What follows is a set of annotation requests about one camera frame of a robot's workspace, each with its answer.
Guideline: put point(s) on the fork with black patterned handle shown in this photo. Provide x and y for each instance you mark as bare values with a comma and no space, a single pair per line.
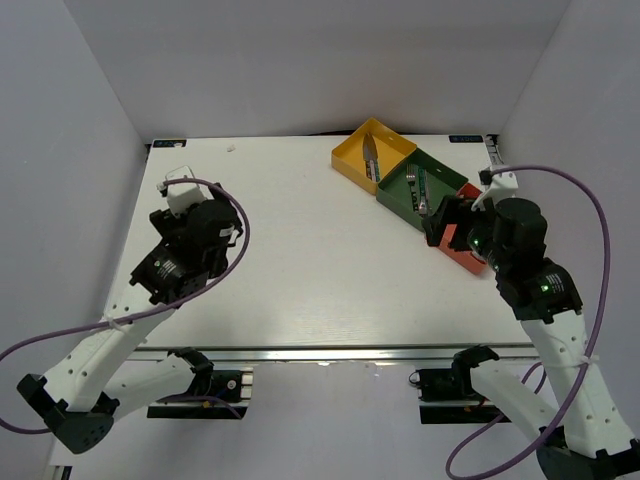
412,181

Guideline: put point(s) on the yellow square bin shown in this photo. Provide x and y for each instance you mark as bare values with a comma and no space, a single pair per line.
347,158

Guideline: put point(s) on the knife with green handle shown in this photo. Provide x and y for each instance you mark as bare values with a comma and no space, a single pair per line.
378,170

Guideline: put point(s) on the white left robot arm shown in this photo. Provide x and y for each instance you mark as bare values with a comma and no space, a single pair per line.
79,399

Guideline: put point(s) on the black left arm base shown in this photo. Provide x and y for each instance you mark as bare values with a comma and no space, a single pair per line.
213,394

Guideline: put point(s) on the knife with black patterned handle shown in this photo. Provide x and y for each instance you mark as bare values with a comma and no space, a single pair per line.
372,170

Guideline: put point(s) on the knife with pink handle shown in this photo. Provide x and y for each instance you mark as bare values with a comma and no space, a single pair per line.
369,147

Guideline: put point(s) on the green square bin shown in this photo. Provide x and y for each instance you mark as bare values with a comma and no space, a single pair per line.
394,194

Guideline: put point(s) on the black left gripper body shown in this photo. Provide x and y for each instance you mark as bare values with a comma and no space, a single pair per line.
170,225

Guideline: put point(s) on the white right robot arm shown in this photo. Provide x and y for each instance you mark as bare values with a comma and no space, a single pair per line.
584,435

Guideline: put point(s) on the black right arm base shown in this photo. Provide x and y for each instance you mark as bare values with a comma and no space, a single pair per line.
442,402

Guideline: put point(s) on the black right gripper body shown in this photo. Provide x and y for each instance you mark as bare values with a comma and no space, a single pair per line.
472,231

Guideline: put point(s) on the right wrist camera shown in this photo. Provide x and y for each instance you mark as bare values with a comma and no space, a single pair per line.
499,183

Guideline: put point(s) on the orange square bin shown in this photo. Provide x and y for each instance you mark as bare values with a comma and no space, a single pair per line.
465,259

